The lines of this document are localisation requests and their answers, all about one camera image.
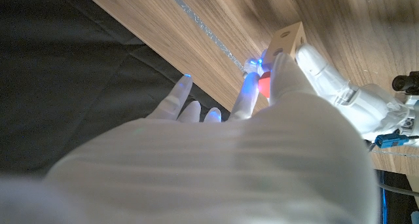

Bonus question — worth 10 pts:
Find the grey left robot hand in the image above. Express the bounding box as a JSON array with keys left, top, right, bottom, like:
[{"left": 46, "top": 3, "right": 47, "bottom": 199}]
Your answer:
[{"left": 244, "top": 43, "right": 410, "bottom": 141}]

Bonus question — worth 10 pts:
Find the red-headed screw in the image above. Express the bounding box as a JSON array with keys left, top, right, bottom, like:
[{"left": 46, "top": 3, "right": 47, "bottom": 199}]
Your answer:
[{"left": 258, "top": 71, "right": 272, "bottom": 99}]

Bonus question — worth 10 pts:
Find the wooden table board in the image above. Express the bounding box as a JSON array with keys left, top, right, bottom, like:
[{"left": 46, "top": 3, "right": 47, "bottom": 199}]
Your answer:
[{"left": 163, "top": 0, "right": 247, "bottom": 73}]

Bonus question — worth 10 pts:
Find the black backdrop curtain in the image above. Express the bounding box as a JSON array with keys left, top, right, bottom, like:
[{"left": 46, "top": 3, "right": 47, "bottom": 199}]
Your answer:
[{"left": 0, "top": 0, "right": 230, "bottom": 176}]

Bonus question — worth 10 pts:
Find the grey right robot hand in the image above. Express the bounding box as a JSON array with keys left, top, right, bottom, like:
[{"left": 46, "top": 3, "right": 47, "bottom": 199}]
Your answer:
[{"left": 0, "top": 52, "right": 381, "bottom": 224}]

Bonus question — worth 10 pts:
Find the wooden block with holes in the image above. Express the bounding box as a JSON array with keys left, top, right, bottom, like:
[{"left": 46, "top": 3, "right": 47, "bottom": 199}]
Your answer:
[{"left": 263, "top": 21, "right": 308, "bottom": 66}]

